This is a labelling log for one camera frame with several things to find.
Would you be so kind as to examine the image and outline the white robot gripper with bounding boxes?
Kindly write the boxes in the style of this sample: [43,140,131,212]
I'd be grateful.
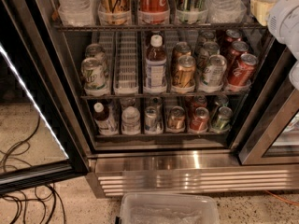
[250,0,299,60]

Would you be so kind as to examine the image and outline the red can rear middle shelf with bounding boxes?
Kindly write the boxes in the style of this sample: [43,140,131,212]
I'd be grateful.
[221,29,242,47]

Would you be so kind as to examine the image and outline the white-green can rear middle shelf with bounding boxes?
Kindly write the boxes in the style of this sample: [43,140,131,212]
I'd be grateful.
[197,41,220,67]

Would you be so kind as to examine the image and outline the white-green can shelf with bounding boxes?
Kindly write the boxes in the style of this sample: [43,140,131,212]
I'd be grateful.
[199,54,227,92]
[197,41,220,67]

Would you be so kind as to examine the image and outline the green striped can top shelf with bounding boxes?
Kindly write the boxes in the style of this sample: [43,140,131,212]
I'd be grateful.
[175,0,207,24]

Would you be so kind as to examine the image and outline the red can front middle shelf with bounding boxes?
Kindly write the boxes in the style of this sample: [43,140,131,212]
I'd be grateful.
[227,53,258,87]

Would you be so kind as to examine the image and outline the white-green can front middle shelf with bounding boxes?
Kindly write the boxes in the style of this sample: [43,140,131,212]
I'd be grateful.
[199,54,227,92]

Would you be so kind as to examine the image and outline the gold can rear middle shelf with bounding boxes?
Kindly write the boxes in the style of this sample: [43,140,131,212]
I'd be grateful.
[172,41,192,63]

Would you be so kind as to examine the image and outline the gold can front middle shelf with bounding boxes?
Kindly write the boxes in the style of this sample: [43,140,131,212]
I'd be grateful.
[172,55,196,93]

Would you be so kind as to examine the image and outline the red coca-cola can top shelf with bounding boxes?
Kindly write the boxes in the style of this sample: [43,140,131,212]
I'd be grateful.
[139,0,168,24]

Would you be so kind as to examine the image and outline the green can bottom shelf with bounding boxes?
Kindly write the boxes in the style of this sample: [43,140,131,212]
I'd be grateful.
[211,106,233,133]

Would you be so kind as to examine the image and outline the brown tea bottle middle shelf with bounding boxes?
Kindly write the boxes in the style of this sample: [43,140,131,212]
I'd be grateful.
[145,35,167,93]

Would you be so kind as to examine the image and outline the brown tea bottle shelf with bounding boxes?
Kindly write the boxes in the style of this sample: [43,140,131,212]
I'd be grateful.
[145,35,167,93]
[93,103,118,135]

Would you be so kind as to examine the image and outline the right steel fridge door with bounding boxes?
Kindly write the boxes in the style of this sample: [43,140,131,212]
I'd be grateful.
[237,41,299,165]

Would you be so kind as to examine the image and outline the red can bottom shelf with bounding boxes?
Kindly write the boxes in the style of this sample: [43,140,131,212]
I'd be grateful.
[189,107,209,133]

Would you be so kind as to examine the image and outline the gold can bottom shelf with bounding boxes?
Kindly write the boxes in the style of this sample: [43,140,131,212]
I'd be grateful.
[167,106,186,131]

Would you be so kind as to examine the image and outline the gold soda can top shelf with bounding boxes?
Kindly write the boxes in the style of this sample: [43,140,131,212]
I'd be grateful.
[98,0,131,25]

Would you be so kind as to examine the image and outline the silver can bottom shelf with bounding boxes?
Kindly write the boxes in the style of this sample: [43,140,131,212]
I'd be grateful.
[145,106,163,134]

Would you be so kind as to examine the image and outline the silver can behind 7up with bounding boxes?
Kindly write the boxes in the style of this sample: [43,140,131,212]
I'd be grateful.
[85,43,109,77]

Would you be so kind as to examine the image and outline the clear water bottle bottom shelf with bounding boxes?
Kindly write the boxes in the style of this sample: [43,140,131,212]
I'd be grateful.
[121,106,141,135]

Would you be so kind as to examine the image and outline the green 7up can front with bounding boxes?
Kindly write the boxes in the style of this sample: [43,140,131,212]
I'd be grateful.
[81,58,107,96]

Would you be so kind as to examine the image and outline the brown tea bottle bottom shelf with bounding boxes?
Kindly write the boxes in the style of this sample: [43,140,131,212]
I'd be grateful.
[93,103,118,135]

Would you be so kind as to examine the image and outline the steel fridge base grille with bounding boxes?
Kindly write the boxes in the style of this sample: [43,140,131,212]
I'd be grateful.
[86,150,299,198]

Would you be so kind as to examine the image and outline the open glass fridge door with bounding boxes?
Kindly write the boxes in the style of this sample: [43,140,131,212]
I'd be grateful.
[0,0,89,194]

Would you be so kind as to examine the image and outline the clear water bottle top right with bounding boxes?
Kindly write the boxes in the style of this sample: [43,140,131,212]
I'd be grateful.
[206,0,246,23]

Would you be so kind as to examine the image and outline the clear water bottle top left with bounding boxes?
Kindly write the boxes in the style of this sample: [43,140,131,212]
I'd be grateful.
[58,0,95,27]

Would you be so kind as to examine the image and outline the clear plastic bin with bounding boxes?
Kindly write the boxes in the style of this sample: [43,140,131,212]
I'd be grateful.
[115,192,220,224]

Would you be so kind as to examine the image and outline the middle wire shelf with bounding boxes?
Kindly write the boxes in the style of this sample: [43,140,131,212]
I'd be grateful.
[80,91,248,100]

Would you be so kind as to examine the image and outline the wire shelf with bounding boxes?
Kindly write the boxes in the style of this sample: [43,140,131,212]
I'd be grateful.
[80,91,248,100]
[54,22,266,32]

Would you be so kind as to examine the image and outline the top wire shelf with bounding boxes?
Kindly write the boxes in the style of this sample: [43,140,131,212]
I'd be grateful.
[54,22,266,32]

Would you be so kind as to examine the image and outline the orange cable on floor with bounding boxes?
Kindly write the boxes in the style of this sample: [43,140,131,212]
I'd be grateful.
[264,189,299,207]

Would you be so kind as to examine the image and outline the black cables on floor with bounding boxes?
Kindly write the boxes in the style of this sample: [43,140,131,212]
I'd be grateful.
[0,114,67,224]

